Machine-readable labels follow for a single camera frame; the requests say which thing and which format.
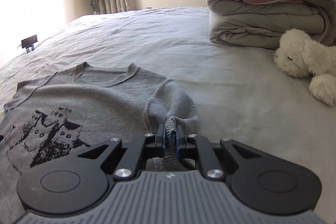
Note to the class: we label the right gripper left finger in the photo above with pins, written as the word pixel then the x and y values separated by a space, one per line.
pixel 138 151

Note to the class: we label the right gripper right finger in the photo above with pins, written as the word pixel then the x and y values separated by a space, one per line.
pixel 200 150

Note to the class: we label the small black device on stand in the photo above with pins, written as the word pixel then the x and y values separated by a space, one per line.
pixel 28 43

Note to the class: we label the grey knit sweater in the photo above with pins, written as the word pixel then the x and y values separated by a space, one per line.
pixel 70 110

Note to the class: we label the white plush dog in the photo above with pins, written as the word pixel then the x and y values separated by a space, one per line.
pixel 300 56

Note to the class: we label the grey bed sheet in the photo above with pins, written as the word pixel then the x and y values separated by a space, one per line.
pixel 238 91

